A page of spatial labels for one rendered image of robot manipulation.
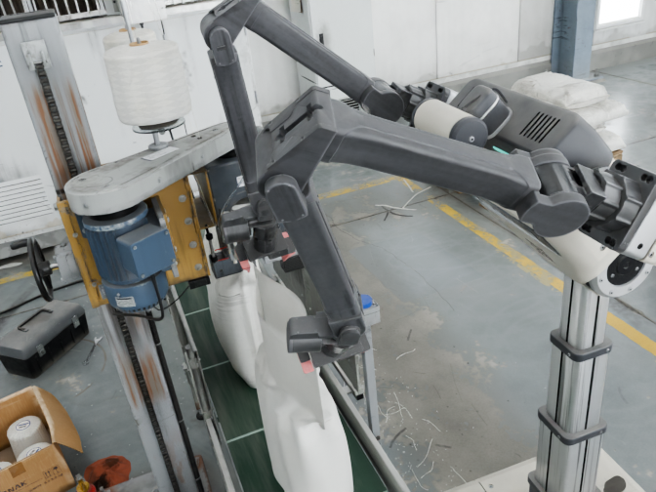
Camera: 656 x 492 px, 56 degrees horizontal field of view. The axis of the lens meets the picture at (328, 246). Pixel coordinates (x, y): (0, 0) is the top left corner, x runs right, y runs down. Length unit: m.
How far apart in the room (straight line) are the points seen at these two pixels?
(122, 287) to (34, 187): 3.02
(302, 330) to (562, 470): 0.93
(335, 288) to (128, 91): 0.67
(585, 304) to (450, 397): 1.40
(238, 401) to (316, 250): 1.49
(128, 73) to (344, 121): 0.75
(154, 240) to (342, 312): 0.58
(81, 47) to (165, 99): 2.94
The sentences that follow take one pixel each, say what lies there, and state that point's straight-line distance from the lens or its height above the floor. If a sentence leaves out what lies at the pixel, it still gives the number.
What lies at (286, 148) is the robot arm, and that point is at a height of 1.66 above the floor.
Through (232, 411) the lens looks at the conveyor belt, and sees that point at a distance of 2.28.
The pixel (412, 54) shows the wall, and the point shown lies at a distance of 6.47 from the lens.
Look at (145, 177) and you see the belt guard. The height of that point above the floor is 1.41.
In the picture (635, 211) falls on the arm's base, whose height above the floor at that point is 1.48.
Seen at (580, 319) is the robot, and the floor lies 1.03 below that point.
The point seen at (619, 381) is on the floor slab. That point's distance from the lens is 2.98.
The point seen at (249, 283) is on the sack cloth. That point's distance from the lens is 2.12.
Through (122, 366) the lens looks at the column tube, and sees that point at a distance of 1.96.
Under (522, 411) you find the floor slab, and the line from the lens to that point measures 2.76.
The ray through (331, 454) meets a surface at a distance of 1.62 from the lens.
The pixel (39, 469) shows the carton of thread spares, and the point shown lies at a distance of 2.71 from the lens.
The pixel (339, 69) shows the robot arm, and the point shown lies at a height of 1.60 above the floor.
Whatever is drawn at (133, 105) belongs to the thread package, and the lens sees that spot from 1.40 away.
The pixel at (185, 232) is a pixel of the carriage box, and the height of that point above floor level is 1.17.
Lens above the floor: 1.89
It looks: 28 degrees down
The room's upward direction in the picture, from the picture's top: 7 degrees counter-clockwise
